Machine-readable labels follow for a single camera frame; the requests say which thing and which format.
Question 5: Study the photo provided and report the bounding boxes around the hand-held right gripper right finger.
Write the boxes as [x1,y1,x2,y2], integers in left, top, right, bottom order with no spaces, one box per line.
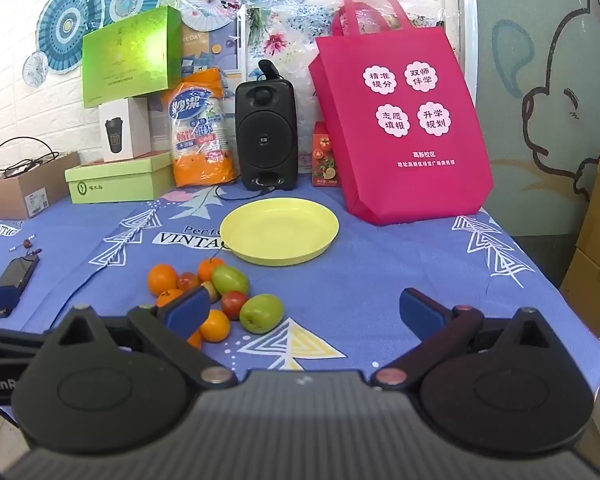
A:
[370,287,563,391]

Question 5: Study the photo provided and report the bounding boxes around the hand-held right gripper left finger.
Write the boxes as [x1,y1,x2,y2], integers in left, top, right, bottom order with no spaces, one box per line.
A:
[42,285,239,392]

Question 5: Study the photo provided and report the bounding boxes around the green jujube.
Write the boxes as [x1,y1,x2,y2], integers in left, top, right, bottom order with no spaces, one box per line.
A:
[210,265,251,297]
[239,294,285,335]

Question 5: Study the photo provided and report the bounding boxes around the yellow plastic plate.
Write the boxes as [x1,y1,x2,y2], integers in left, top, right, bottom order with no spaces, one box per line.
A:
[219,198,340,267]

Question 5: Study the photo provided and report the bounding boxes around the black smartphone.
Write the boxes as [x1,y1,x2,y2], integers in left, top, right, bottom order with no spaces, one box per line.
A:
[0,254,41,292]

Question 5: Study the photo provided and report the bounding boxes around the small beaded trinket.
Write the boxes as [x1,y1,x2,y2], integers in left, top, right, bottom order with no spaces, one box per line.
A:
[9,234,44,257]

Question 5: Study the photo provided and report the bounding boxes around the brown cardboard box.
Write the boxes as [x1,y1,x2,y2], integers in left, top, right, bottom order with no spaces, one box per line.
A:
[0,151,82,220]

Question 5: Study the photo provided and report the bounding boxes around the light green shoe box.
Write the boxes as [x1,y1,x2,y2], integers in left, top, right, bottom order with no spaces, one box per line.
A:
[64,152,174,205]

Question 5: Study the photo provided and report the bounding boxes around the orange paper cup package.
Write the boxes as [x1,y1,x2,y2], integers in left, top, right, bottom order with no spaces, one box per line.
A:
[160,67,239,189]

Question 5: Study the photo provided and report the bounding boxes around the red juice carton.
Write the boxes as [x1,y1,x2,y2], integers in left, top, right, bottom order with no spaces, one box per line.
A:
[311,121,344,189]

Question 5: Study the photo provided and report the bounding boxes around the pink tote bag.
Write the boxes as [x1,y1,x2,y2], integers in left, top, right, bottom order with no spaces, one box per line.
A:
[307,0,495,226]

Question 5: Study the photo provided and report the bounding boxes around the stacked cardboard boxes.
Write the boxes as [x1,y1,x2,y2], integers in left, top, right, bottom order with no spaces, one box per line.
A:
[559,129,600,317]

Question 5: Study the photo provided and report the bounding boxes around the white cup box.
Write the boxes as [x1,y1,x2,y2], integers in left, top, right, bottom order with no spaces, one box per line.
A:
[98,96,151,164]

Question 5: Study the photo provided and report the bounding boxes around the black speaker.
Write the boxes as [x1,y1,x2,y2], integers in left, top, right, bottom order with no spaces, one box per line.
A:
[234,79,297,192]

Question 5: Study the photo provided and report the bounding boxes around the small blue paper fan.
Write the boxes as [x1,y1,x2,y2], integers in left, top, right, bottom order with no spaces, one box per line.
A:
[22,51,50,89]

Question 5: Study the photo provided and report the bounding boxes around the black microphone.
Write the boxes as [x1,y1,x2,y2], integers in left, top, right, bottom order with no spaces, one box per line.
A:
[257,59,284,84]

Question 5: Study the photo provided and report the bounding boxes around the large green gift box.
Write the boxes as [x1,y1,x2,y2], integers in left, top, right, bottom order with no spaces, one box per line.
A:
[82,5,183,110]

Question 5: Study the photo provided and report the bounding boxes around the large blue paper fan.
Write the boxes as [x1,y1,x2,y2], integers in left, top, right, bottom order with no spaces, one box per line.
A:
[35,0,107,76]

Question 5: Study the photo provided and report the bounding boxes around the black speaker cable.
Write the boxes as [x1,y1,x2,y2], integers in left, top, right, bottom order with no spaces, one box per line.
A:
[214,183,277,207]

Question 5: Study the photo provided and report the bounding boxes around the black looped cable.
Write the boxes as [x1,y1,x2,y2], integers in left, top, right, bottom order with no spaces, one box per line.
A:
[0,137,62,181]

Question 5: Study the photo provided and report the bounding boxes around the wall poster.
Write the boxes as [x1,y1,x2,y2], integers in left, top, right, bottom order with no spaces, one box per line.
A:
[180,24,244,82]

